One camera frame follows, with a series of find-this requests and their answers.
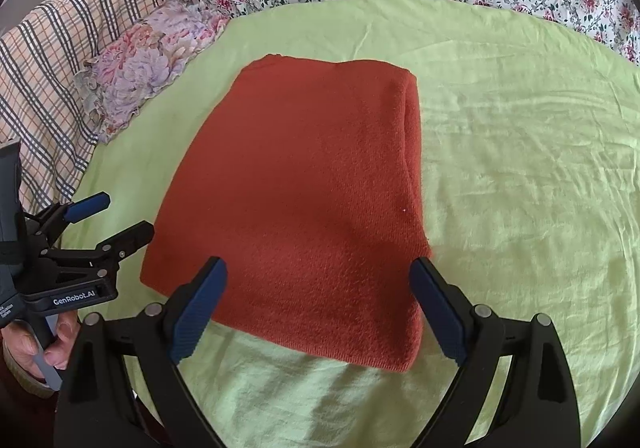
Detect rust red knit sweater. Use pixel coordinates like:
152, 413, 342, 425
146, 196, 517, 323
141, 55, 430, 372

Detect left hand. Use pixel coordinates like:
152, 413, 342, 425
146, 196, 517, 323
1, 310, 80, 381

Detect plaid checked blanket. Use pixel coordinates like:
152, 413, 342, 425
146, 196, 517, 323
1, 0, 164, 213

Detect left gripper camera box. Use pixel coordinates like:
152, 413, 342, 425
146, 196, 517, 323
0, 140, 28, 328

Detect purple floral pillow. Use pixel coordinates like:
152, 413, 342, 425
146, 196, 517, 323
74, 0, 229, 144

